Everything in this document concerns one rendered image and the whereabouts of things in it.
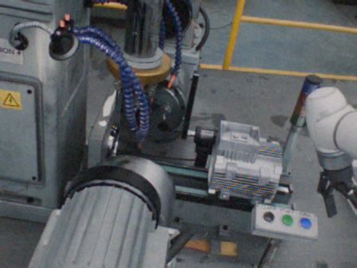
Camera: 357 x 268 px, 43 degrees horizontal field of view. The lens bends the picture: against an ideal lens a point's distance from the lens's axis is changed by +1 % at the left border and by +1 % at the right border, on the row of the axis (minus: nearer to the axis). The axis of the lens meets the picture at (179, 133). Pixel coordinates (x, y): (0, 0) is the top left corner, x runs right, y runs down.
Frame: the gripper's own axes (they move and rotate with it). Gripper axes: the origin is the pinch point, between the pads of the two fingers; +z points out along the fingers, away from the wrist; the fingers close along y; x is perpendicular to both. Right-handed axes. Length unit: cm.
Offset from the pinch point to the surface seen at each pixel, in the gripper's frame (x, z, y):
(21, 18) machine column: 56, -81, 25
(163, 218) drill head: 48, -29, 5
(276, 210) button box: 18.6, -13.1, 4.6
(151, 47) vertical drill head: 29, -62, 27
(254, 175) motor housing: 14.7, -16.5, 19.3
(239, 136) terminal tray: 12.2, -26.1, 27.0
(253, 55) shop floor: -155, 51, 299
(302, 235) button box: 16.6, -7.1, -1.9
